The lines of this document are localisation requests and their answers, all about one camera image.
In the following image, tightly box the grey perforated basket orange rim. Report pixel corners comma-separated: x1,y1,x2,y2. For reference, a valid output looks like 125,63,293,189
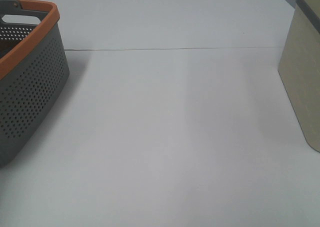
0,0,70,167

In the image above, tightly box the beige bin grey rim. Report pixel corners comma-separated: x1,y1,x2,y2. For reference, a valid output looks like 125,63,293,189
278,0,320,151

